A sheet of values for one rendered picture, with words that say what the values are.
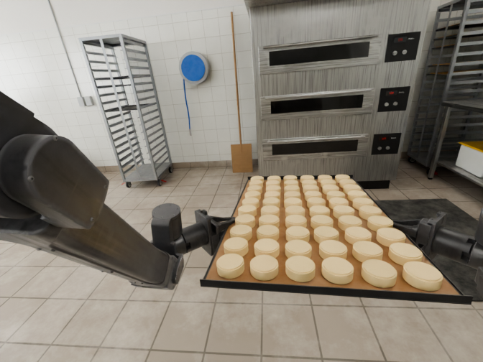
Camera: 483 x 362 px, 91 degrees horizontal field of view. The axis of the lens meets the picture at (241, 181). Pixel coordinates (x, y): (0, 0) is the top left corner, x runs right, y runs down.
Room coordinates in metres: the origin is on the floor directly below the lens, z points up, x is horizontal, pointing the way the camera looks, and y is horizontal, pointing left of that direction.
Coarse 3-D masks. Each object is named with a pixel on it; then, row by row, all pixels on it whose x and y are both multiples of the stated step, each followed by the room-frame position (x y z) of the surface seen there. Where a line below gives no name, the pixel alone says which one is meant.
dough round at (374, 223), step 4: (372, 216) 0.46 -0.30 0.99; (376, 216) 0.46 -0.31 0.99; (380, 216) 0.46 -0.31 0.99; (384, 216) 0.46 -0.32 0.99; (368, 220) 0.45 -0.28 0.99; (372, 220) 0.45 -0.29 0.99; (376, 220) 0.44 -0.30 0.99; (380, 220) 0.44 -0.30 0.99; (384, 220) 0.44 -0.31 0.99; (388, 220) 0.44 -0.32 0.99; (368, 224) 0.45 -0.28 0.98; (372, 224) 0.43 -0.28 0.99; (376, 224) 0.43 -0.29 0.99; (380, 224) 0.42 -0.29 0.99; (384, 224) 0.42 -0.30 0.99; (388, 224) 0.42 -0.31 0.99; (392, 224) 0.42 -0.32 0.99; (372, 228) 0.43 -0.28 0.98; (376, 228) 0.43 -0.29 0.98
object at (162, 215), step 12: (168, 204) 0.45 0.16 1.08; (156, 216) 0.41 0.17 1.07; (168, 216) 0.41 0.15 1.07; (180, 216) 0.43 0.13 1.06; (156, 228) 0.39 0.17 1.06; (168, 228) 0.39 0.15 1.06; (180, 228) 0.42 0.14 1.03; (156, 240) 0.39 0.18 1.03; (168, 240) 0.39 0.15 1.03; (168, 252) 0.39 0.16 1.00; (180, 264) 0.37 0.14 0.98
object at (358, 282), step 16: (304, 208) 0.57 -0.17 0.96; (256, 224) 0.50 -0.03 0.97; (336, 224) 0.47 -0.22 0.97; (224, 240) 0.44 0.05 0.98; (256, 240) 0.43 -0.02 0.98; (320, 256) 0.35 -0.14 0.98; (352, 256) 0.35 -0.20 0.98; (384, 256) 0.34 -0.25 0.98; (208, 272) 0.33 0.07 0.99; (320, 272) 0.31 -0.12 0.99; (400, 272) 0.29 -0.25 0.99; (368, 288) 0.27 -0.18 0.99; (384, 288) 0.26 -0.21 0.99; (400, 288) 0.26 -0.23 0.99; (416, 288) 0.26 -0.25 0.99; (448, 288) 0.25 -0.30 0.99
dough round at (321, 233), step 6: (318, 228) 0.42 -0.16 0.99; (324, 228) 0.42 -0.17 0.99; (330, 228) 0.42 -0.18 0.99; (318, 234) 0.40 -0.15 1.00; (324, 234) 0.40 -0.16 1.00; (330, 234) 0.40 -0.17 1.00; (336, 234) 0.40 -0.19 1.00; (318, 240) 0.40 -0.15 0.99; (324, 240) 0.39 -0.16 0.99; (336, 240) 0.39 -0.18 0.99
